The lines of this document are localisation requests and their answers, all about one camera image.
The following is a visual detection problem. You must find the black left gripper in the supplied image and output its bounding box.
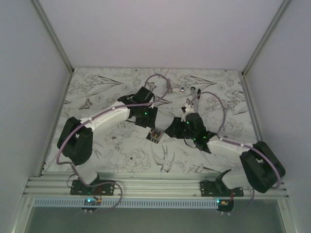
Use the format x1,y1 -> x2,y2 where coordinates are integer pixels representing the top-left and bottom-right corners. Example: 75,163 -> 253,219
136,105 -> 158,131

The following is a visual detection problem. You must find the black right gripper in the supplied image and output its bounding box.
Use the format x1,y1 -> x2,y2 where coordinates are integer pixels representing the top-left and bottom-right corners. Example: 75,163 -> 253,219
165,117 -> 196,140

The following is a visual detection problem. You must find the clear plastic fuse box cover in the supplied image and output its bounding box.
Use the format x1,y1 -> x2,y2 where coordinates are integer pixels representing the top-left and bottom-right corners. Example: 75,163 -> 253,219
150,127 -> 164,143

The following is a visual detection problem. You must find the black fuse box base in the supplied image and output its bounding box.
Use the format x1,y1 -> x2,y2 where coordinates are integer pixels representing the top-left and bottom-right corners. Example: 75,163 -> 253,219
146,127 -> 164,144

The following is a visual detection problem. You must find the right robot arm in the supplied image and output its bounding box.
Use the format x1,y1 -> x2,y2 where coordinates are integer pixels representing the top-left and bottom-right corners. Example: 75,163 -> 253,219
165,113 -> 286,197

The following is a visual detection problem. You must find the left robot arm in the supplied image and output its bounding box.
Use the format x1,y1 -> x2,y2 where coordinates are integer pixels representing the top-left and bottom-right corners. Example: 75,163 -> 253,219
56,87 -> 157,195

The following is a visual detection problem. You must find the ratchet wrench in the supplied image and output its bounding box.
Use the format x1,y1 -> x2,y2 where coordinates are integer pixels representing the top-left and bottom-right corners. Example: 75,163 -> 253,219
190,86 -> 198,113

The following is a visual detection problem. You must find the silver open end wrench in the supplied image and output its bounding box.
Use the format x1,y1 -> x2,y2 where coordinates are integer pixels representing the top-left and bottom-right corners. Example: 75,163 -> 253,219
220,105 -> 230,130

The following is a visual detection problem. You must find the right controller board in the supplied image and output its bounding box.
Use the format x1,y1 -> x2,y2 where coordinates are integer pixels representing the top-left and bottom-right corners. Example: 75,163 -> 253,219
217,199 -> 234,207

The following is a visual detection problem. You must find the controller board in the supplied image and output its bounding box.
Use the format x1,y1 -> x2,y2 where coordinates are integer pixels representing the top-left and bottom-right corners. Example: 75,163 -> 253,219
217,199 -> 234,207
84,198 -> 102,206

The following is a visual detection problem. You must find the left controller board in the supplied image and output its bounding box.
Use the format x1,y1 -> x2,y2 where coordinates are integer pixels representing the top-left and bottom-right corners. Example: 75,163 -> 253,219
84,198 -> 102,206

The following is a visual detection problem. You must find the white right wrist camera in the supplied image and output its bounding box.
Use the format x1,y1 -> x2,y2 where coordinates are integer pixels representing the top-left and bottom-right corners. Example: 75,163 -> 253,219
181,103 -> 195,122

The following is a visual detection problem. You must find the metal bracket block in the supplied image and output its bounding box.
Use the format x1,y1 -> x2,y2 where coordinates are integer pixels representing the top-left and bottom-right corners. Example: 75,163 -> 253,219
166,82 -> 173,93

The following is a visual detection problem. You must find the black handled screwdriver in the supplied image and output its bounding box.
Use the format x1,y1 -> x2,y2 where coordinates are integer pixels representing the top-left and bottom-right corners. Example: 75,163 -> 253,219
197,88 -> 201,100

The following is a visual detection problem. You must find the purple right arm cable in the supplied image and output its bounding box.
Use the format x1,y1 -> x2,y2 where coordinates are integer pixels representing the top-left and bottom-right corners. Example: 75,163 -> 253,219
189,91 -> 283,189

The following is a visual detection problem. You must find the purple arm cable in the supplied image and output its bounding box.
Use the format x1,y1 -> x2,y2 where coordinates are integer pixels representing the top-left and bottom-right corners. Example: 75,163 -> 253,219
189,91 -> 283,189
56,73 -> 171,185

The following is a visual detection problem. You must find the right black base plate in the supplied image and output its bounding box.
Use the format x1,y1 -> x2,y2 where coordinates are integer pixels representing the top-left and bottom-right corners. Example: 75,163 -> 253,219
199,180 -> 244,197

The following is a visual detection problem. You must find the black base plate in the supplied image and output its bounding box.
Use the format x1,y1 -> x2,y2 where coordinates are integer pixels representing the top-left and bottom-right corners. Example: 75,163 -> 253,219
199,180 -> 244,197
70,180 -> 115,196

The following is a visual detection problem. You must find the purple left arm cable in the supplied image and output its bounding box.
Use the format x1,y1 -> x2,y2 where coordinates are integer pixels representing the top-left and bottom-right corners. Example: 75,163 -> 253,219
56,73 -> 171,185

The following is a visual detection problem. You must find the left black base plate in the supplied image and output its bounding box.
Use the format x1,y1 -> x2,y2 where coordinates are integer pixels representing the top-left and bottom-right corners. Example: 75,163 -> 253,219
70,180 -> 115,196

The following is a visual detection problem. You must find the aluminium frame rail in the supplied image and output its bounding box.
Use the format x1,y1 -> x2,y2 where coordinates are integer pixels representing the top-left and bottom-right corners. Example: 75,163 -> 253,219
23,172 -> 290,199

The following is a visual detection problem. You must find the white slotted cable duct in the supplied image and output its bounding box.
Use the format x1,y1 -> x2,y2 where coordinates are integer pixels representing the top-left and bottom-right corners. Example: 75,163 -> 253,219
33,198 -> 218,209

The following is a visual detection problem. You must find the left aluminium corner post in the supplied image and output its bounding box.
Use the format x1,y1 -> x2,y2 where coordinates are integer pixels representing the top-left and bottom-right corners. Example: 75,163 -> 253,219
30,0 -> 74,74

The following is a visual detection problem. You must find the aluminium corner post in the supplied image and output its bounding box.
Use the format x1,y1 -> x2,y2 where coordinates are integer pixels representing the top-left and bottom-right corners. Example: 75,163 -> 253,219
242,0 -> 291,77
30,0 -> 74,74

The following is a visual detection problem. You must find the right aluminium corner post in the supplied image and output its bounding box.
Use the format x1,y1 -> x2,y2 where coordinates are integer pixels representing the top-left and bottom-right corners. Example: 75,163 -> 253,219
242,0 -> 291,77

